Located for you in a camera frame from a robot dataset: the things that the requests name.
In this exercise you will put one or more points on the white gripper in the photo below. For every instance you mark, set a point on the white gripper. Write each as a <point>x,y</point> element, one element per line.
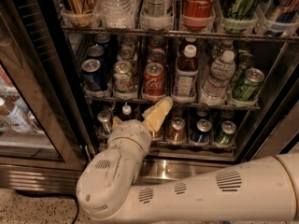
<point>132,131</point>

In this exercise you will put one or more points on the red front coke can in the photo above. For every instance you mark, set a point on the red front coke can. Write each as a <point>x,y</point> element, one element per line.
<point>153,82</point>

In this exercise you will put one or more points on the red coke can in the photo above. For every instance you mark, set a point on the red coke can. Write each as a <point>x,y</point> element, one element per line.
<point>156,56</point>
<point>156,42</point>
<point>153,82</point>

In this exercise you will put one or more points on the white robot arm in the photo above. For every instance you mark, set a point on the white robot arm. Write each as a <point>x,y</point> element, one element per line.
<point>260,190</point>

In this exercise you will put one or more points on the bottom shelf small brown bottle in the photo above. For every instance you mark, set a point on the bottom shelf small brown bottle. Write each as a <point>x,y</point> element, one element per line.
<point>127,113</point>

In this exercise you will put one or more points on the bottom shelf copper can left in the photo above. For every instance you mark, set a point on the bottom shelf copper can left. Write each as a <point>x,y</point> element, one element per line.
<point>157,134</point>

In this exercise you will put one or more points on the shelf copper can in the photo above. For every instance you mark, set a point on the shelf copper can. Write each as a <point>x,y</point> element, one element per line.
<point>157,134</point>
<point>176,130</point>

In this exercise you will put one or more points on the bottom shelf silver can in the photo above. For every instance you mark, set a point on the bottom shelf silver can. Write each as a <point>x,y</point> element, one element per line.
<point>105,120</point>

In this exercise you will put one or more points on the white green front soda can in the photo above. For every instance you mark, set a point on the white green front soda can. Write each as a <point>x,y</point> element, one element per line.
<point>123,77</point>

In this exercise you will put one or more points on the white green soda can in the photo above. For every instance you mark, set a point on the white green soda can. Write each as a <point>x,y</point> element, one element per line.
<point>130,41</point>
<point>127,54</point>
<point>123,77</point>

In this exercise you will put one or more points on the bottom shelf copper can right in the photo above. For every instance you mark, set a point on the bottom shelf copper can right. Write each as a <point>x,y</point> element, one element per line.
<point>176,130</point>

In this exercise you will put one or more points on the blue front pepsi can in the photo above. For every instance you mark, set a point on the blue front pepsi can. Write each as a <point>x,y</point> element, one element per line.
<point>94,75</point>

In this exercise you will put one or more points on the blue pepsi can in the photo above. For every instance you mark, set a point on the blue pepsi can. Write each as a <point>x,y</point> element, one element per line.
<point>102,40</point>
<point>94,75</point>
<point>96,52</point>

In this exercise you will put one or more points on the bottom shelf blue can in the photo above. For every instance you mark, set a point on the bottom shelf blue can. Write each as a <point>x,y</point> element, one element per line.
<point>200,134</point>

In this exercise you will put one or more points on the white green rear soda can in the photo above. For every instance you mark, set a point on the white green rear soda can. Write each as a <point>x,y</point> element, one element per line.
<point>130,41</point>

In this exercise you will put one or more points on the red rear coke can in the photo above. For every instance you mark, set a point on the red rear coke can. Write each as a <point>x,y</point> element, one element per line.
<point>156,42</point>

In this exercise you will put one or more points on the stainless steel glass-door fridge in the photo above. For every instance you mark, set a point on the stainless steel glass-door fridge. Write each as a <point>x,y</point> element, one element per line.
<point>41,55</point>

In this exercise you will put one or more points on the blue rear pepsi can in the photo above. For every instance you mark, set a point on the blue rear pepsi can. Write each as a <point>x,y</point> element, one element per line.
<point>102,40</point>

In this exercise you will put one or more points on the bottom shelf green can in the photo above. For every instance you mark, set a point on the bottom shelf green can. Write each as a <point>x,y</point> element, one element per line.
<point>225,134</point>

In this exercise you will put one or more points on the top shelf white label bottle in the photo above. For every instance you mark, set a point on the top shelf white label bottle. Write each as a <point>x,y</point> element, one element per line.
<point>157,12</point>

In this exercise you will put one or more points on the top shelf clear water bottle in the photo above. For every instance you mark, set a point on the top shelf clear water bottle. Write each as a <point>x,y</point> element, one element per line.
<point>117,14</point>

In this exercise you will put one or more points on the top shelf gold can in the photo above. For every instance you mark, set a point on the top shelf gold can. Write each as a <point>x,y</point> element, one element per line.
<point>80,11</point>

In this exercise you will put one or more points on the tall green energy can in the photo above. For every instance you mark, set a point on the tall green energy can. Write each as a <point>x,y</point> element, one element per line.
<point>238,15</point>

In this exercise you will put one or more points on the blue silver red bull can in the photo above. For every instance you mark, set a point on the blue silver red bull can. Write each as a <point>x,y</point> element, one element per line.
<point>280,11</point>

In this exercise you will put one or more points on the front brown tea bottle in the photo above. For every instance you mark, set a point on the front brown tea bottle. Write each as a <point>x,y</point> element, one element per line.
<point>186,75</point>

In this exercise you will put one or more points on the brown tea bottle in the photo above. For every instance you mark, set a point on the brown tea bottle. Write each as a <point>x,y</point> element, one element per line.
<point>186,75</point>
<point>183,42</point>

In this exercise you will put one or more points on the rear brown tea bottle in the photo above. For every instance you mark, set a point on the rear brown tea bottle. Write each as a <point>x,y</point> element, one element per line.
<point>183,42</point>

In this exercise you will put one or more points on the front clear water bottle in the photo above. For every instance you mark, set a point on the front clear water bottle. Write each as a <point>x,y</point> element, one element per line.
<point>220,73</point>

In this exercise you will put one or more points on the rear clear water bottle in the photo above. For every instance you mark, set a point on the rear clear water bottle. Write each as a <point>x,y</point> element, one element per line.
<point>221,47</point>

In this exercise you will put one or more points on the bottle behind glass door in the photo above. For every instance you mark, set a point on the bottle behind glass door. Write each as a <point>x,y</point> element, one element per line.
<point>14,116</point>

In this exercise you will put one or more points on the large red coca-cola bottle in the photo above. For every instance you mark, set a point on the large red coca-cola bottle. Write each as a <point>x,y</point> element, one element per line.
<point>195,12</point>

